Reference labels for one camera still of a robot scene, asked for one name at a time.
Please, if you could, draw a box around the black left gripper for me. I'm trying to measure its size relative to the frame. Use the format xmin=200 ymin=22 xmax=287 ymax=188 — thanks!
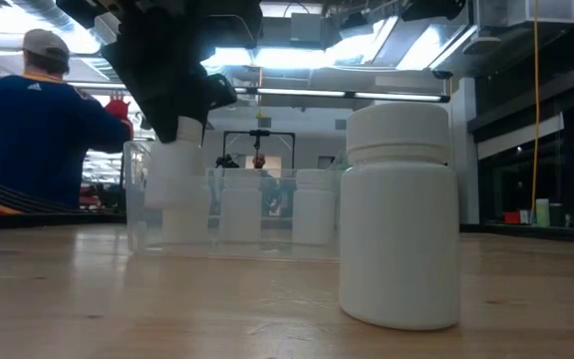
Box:
xmin=57 ymin=0 xmax=263 ymax=144

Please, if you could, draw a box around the clear plastic basket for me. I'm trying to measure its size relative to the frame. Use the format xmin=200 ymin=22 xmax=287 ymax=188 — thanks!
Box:
xmin=123 ymin=141 xmax=343 ymax=260

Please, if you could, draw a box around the person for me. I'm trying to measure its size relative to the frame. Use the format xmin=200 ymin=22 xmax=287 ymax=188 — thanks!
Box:
xmin=0 ymin=28 xmax=135 ymax=210
xmin=251 ymin=153 xmax=283 ymax=215

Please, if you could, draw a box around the overhead light bar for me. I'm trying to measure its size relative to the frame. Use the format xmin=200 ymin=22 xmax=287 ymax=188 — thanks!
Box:
xmin=67 ymin=79 xmax=451 ymax=104

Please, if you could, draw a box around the grey ceiling box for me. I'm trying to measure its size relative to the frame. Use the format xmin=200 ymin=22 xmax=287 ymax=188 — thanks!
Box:
xmin=290 ymin=12 xmax=324 ymax=44

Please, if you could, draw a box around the person's cap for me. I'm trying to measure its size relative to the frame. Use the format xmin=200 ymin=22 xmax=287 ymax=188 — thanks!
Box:
xmin=21 ymin=28 xmax=72 ymax=64

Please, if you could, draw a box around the black background table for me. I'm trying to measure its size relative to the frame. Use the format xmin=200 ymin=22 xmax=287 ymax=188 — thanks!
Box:
xmin=0 ymin=211 xmax=128 ymax=233
xmin=458 ymin=222 xmax=574 ymax=245

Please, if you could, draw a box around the light green cup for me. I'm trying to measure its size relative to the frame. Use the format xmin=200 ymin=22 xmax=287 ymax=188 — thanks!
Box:
xmin=535 ymin=197 xmax=551 ymax=228

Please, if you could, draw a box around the dark green cup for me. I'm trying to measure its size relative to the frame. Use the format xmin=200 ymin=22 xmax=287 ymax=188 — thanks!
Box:
xmin=549 ymin=201 xmax=565 ymax=228

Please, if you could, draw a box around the black metal rig frame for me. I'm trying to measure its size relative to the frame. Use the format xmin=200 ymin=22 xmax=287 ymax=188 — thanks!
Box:
xmin=222 ymin=129 xmax=297 ymax=171

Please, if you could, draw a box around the yellow hanging cable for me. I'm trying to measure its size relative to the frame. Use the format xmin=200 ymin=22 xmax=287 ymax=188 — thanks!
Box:
xmin=530 ymin=0 xmax=541 ymax=224

